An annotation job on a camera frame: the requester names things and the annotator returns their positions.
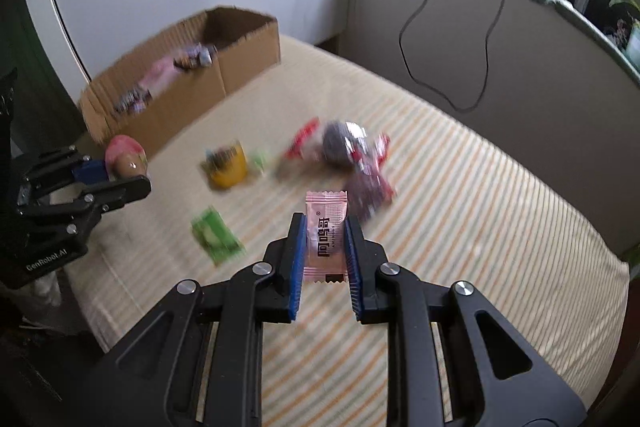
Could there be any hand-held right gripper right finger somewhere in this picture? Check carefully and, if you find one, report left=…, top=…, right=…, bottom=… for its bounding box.
left=344, top=216, right=588, bottom=427

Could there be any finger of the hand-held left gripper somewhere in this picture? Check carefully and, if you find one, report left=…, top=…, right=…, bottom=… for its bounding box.
left=82, top=175, right=152, bottom=212
left=27, top=147, right=110, bottom=188

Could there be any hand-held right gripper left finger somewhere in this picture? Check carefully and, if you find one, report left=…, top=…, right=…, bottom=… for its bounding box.
left=92, top=213, right=308, bottom=427

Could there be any pink egg candy packet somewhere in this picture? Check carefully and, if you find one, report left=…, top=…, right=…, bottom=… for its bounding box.
left=105, top=135, right=149, bottom=180

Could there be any small pink snack packet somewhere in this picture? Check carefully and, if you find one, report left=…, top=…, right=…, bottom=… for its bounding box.
left=305, top=189, right=349, bottom=284

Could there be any short brown chocolate bar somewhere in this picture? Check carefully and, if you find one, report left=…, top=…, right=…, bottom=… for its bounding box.
left=112, top=88, right=153, bottom=115

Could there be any large pink bread packet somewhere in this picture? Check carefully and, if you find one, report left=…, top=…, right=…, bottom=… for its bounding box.
left=137, top=57, right=188, bottom=95

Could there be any cardboard box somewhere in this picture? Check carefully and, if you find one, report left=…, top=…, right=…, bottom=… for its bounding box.
left=80, top=6, right=281, bottom=148

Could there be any long brown chocolate bar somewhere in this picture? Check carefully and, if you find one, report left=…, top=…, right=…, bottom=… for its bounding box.
left=172, top=43, right=218, bottom=70

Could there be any clear red dried fruit packet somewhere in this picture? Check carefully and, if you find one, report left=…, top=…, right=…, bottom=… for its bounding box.
left=345, top=134, right=398, bottom=223

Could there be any green candy packet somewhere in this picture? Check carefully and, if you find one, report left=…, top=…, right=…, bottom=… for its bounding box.
left=191, top=206, right=247, bottom=267

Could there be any yellow jelly cup packet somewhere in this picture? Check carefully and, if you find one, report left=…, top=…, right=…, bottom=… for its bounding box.
left=200, top=141, right=248, bottom=190

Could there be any small light green candy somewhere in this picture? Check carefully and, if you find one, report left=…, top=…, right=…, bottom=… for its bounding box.
left=250, top=148, right=273, bottom=176

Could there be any dark purple candy packet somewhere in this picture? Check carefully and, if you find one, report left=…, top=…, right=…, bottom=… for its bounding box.
left=320, top=119, right=371, bottom=168

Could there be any striped yellow blanket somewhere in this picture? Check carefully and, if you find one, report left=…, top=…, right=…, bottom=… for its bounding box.
left=62, top=34, right=631, bottom=427

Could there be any red candy stick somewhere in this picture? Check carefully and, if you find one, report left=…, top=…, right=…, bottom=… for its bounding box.
left=282, top=117, right=321, bottom=160

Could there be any small picture card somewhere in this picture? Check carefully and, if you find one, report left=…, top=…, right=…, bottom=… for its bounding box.
left=602, top=19, right=631, bottom=50

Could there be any green plant pot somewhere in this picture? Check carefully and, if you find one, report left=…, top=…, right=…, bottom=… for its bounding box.
left=625, top=22, right=640, bottom=68

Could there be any green spider plant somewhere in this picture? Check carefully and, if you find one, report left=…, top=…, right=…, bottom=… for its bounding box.
left=607, top=0, right=640, bottom=58

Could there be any black cable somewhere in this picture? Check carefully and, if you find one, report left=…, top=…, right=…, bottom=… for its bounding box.
left=399, top=0, right=513, bottom=112

